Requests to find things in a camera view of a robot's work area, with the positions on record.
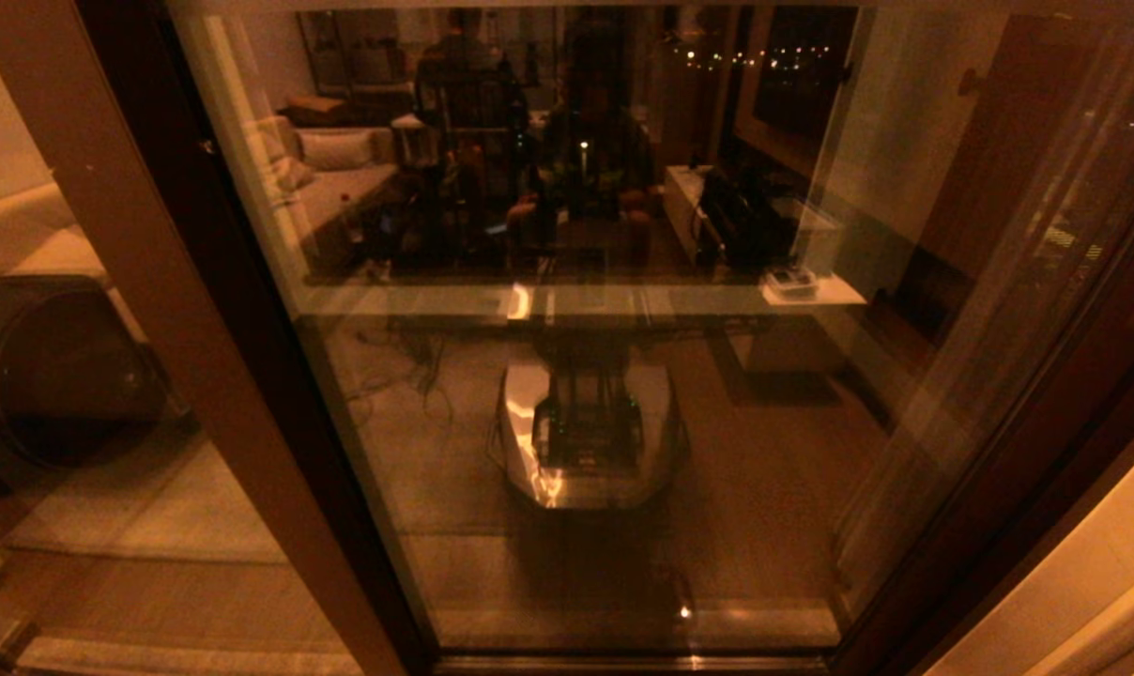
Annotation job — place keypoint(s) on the brown framed sliding glass door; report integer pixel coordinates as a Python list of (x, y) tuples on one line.
[(529, 563)]

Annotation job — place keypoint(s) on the metal floor door track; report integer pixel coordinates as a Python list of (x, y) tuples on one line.
[(623, 665)]

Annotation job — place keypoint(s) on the brown framed fixed glass panel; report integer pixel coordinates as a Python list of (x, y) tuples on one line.
[(220, 376)]

